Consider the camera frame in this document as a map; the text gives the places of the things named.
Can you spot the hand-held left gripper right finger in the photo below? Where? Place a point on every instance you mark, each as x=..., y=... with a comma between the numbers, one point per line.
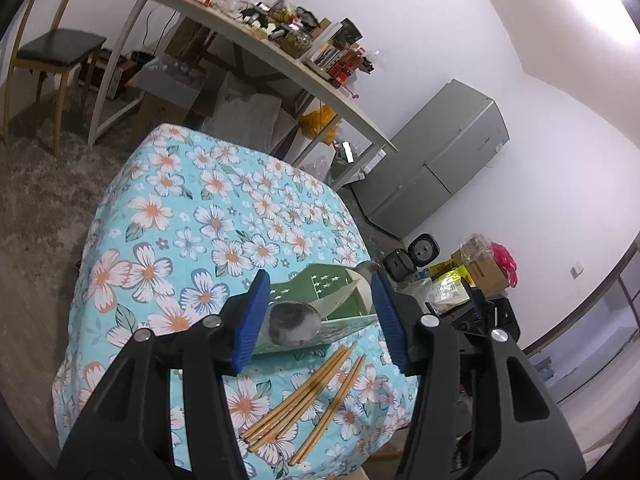
x=390, y=320

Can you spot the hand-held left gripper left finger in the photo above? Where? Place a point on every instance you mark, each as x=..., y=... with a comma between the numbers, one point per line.
x=250, y=325

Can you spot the green utensil holder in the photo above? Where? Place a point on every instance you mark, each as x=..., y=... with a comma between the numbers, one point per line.
x=345, y=327

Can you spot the bundle of wooden chopsticks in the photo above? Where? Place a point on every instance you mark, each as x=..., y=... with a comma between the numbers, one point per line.
x=300, y=400

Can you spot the yellow white rice sack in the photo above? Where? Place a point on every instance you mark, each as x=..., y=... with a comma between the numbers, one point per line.
x=447, y=285

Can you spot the black rice cooker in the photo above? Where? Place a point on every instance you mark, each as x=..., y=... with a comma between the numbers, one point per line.
x=415, y=255

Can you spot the large open cardboard box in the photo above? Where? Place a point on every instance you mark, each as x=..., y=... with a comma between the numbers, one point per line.
x=482, y=272

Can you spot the crumpled clear plastic bag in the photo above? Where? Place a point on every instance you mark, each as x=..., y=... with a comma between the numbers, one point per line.
x=475, y=247

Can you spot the floral blue blanket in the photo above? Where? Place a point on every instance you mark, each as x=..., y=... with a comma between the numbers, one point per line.
x=165, y=240

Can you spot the pink plastic bag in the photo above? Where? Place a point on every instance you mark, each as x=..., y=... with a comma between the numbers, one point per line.
x=505, y=260

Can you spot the silver refrigerator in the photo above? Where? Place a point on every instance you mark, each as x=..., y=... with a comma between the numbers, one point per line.
x=440, y=160

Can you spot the yellow plastic bag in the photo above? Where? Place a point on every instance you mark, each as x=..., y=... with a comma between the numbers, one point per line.
x=320, y=120

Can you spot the brown carton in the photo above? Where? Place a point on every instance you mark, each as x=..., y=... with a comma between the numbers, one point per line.
x=170, y=87

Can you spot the glass jar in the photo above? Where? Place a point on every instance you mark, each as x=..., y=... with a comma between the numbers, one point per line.
x=297, y=42

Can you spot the dark storage box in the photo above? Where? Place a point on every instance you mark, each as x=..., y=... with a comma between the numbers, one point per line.
x=105, y=75

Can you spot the long grey table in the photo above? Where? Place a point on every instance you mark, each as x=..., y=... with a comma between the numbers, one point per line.
x=225, y=29

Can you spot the wooden chair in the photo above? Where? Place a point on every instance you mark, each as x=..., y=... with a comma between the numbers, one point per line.
x=60, y=47

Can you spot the wall outlet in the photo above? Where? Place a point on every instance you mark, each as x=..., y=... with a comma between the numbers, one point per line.
x=576, y=270

